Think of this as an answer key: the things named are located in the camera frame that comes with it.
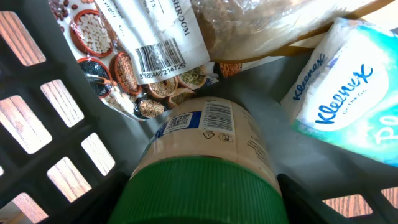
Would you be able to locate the green lid beige jar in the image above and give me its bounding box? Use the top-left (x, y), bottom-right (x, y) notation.
top-left (109, 97), bottom-right (288, 224)

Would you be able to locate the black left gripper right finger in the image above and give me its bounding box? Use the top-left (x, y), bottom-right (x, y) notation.
top-left (277, 174), bottom-right (345, 224)

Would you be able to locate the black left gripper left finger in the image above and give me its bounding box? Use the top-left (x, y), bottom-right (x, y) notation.
top-left (40, 171), bottom-right (129, 224)

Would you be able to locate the teal Kleenex tissue pack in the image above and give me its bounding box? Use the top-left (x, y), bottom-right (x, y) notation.
top-left (281, 18), bottom-right (397, 166)

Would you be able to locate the brown Pantree mushroom bag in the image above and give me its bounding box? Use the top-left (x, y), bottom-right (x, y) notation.
top-left (191, 0), bottom-right (389, 62)

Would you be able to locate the mixed beans printed bag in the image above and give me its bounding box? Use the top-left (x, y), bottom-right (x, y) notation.
top-left (48, 0), bottom-right (243, 123)

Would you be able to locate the grey plastic mesh basket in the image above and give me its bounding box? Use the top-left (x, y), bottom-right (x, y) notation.
top-left (1, 1), bottom-right (397, 223)

